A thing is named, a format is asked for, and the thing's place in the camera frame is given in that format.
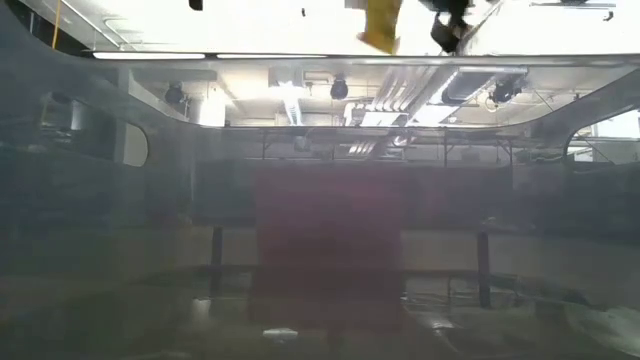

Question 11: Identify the yellow Sour Patch bag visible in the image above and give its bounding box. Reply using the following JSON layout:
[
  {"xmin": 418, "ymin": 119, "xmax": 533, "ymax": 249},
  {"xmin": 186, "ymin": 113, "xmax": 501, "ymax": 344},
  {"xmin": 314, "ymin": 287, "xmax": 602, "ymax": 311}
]
[{"xmin": 356, "ymin": 0, "xmax": 404, "ymax": 56}]

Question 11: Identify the long ceiling light strip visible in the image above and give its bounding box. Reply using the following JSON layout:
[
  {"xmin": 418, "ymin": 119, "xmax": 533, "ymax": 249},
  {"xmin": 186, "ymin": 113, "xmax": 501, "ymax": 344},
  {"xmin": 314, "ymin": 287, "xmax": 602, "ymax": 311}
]
[
  {"xmin": 216, "ymin": 52, "xmax": 329, "ymax": 60},
  {"xmin": 92, "ymin": 51, "xmax": 207, "ymax": 61}
]

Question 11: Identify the black ceiling-hung fixture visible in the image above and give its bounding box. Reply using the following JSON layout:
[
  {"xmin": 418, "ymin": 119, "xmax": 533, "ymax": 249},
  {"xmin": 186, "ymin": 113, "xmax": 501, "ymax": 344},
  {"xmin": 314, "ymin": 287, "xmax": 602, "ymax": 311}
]
[
  {"xmin": 164, "ymin": 82, "xmax": 187, "ymax": 106},
  {"xmin": 488, "ymin": 74, "xmax": 525, "ymax": 105},
  {"xmin": 329, "ymin": 73, "xmax": 350, "ymax": 101}
]

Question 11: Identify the clear plastic bin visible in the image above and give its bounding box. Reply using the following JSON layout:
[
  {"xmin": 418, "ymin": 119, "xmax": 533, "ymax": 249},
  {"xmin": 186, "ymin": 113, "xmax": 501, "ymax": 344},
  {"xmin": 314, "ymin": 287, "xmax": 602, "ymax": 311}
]
[{"xmin": 0, "ymin": 0, "xmax": 640, "ymax": 360}]

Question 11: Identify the red plastic bin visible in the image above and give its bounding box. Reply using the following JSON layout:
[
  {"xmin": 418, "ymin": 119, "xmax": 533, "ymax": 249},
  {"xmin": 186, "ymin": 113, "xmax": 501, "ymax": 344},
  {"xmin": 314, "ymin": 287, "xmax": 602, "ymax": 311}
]
[{"xmin": 251, "ymin": 163, "xmax": 409, "ymax": 332}]

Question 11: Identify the yellow power cable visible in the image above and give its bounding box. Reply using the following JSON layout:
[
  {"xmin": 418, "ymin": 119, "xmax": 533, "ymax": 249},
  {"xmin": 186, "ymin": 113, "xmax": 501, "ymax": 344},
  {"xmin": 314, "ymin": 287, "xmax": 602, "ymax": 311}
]
[{"xmin": 51, "ymin": 0, "xmax": 63, "ymax": 50}]

